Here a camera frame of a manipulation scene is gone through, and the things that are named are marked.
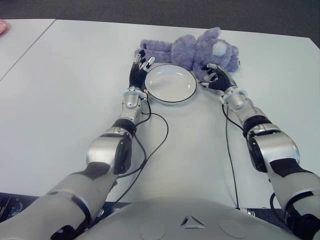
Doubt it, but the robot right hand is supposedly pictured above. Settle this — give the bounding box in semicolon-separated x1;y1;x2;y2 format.
198;63;238;93

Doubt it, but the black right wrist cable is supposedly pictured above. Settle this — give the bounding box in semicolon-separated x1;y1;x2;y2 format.
224;104;245;210

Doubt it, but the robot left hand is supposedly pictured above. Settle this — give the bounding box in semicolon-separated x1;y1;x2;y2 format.
128;49;156;89

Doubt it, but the short black looped cable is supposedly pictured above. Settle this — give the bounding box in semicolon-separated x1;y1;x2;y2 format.
269;193;286;221

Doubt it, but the purple plush doll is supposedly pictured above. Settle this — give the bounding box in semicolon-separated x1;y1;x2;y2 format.
134;27;241;82

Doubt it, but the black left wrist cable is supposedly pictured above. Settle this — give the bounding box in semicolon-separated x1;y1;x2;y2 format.
114;98;169;203

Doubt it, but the grey robot torso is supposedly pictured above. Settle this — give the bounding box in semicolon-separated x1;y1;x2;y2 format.
72;197;301;240

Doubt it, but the white plate with black rim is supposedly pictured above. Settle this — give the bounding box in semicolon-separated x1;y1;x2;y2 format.
144;64;198;104

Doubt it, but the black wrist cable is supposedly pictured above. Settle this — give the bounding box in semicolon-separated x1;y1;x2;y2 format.
114;98;169;203
224;104;245;210

